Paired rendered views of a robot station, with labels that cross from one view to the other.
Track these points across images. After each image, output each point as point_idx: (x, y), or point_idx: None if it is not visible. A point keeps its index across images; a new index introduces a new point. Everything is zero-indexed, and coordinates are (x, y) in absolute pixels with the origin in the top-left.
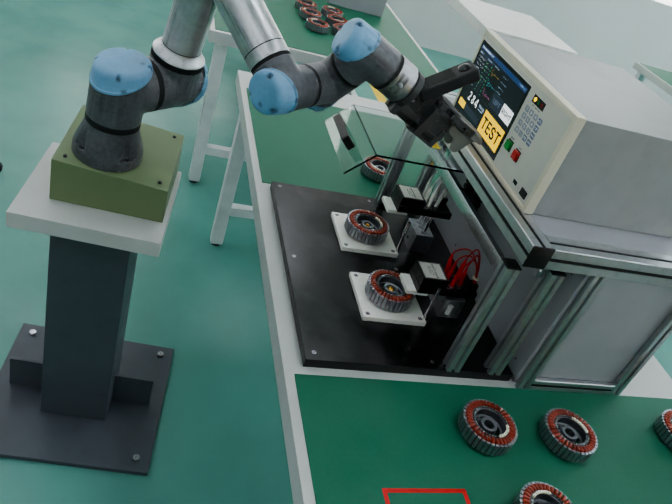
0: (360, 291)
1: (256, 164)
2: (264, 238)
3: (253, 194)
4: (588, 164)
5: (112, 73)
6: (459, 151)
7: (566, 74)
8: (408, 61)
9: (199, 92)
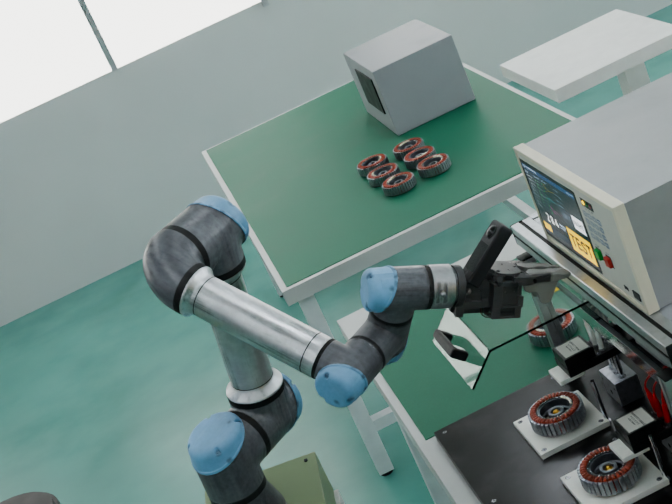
0: (579, 492)
1: (410, 423)
2: (456, 502)
3: (425, 459)
4: (668, 230)
5: (210, 451)
6: (573, 282)
7: (609, 143)
8: (436, 267)
9: (296, 405)
